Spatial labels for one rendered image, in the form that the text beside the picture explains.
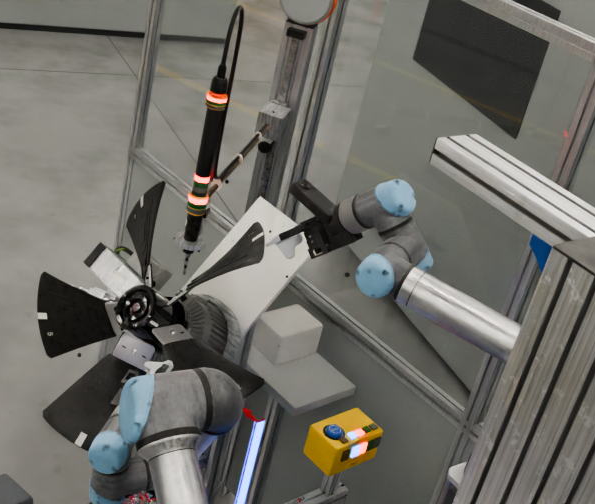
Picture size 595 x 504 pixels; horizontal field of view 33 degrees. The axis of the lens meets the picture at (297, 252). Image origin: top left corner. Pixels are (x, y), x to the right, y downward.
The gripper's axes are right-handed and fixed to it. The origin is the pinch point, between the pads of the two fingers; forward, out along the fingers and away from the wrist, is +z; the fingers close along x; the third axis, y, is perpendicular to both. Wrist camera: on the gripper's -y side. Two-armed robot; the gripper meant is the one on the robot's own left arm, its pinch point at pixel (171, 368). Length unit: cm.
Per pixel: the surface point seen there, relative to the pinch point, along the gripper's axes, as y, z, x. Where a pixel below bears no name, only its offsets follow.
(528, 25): -64, 54, -78
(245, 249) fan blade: -9.5, 22.2, -22.5
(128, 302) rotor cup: 16.4, 14.4, -5.8
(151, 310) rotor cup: 9.3, 10.9, -7.3
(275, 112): -3, 72, -40
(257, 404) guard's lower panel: -4, 88, 71
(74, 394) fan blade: 24.0, 0.2, 13.9
